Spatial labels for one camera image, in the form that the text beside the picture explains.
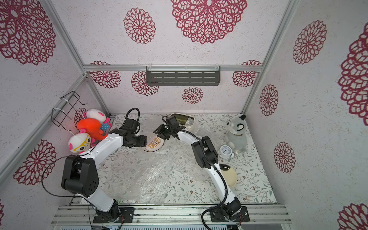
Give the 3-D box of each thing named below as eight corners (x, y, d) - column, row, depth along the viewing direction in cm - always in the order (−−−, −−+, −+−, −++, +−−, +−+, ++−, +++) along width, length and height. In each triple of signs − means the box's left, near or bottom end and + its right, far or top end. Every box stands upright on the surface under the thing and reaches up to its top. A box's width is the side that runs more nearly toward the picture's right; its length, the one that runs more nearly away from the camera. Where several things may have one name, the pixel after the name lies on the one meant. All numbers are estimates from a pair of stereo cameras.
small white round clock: (219, 158, 97) (220, 155, 93) (217, 148, 102) (219, 144, 98) (232, 158, 97) (234, 155, 93) (230, 148, 102) (231, 144, 98)
